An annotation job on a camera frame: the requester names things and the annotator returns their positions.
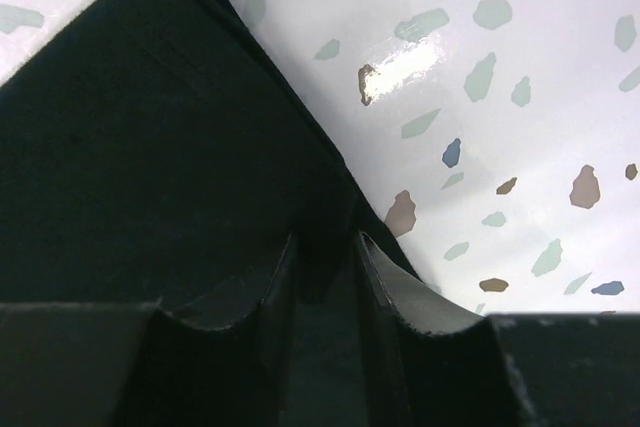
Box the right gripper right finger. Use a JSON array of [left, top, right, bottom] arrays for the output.
[[355, 234, 639, 426]]

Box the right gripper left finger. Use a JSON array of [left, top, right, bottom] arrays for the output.
[[1, 234, 298, 426]]

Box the black t shirt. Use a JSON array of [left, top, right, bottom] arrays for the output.
[[1, 0, 410, 307]]

